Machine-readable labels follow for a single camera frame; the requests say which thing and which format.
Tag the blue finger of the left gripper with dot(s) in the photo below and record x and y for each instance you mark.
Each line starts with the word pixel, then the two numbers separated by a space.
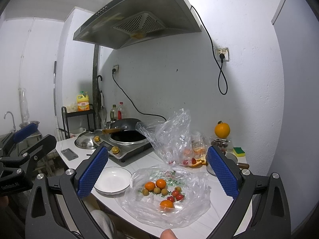
pixel 24 133
pixel 36 152

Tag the yellow detergent jug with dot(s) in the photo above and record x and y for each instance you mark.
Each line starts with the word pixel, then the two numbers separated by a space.
pixel 83 103

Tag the black wok wooden handle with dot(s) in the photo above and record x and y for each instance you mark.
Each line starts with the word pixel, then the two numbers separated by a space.
pixel 126 124

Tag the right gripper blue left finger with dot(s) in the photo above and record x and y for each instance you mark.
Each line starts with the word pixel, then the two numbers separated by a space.
pixel 89 171

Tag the dark grapes bowl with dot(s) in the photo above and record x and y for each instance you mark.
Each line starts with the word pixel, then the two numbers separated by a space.
pixel 223 144

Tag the wall socket with plug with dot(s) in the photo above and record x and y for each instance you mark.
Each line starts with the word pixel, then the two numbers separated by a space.
pixel 222 54

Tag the crumpled clear plastic bag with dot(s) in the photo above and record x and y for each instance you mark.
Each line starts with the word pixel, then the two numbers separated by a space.
pixel 174 140

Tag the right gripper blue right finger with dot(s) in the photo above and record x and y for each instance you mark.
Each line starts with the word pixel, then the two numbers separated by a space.
pixel 224 174

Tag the black umbrella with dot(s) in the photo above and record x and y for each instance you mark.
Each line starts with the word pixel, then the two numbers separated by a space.
pixel 102 110

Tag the steel range hood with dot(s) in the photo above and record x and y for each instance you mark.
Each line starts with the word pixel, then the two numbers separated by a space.
pixel 122 23

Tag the steel pot lid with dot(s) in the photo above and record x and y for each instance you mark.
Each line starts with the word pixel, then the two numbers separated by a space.
pixel 88 139

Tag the silver induction cooker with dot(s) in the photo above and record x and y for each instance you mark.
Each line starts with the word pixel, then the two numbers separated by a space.
pixel 124 144

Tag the cooker wall socket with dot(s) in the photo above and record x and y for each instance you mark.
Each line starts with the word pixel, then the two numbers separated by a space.
pixel 115 68

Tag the red cap sauce bottle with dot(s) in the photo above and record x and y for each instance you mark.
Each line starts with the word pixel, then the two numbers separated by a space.
pixel 120 111

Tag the flat printed plastic bag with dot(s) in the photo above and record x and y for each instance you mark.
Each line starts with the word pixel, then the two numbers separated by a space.
pixel 146 209

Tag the person's hand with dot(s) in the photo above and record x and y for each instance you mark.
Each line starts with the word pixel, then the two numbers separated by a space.
pixel 168 234

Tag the black metal shelf rack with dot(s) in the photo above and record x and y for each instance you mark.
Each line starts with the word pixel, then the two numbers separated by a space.
pixel 76 122

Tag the red cherry tomato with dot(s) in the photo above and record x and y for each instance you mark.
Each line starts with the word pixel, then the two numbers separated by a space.
pixel 175 193
pixel 179 197
pixel 171 198

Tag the large orange on stand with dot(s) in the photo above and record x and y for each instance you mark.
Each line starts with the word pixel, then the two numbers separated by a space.
pixel 222 130

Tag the grey smartphone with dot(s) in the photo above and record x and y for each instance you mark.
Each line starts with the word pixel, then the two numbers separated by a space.
pixel 69 154

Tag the orange peel scraps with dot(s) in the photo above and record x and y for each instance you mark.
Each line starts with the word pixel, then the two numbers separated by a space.
pixel 198 161

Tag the mandarin orange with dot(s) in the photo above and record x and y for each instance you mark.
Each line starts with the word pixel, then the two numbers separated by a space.
pixel 166 205
pixel 150 186
pixel 161 183

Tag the green yellow sponge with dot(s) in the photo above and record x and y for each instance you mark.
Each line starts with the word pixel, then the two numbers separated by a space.
pixel 238 151

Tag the white round plate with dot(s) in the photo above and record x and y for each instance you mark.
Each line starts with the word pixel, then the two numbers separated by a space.
pixel 113 181

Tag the oil bottle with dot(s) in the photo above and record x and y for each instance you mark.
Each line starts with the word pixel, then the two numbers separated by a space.
pixel 113 113

